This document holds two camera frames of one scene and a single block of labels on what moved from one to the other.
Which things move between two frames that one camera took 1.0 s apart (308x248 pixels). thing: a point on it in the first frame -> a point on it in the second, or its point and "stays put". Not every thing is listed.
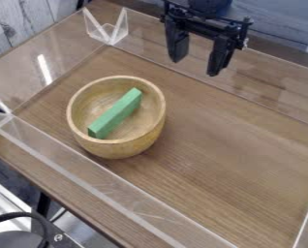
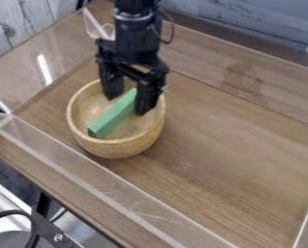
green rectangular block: [129, 104] stays put
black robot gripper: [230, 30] -> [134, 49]
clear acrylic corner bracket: [107, 33] stays put
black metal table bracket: [61, 239] stays put
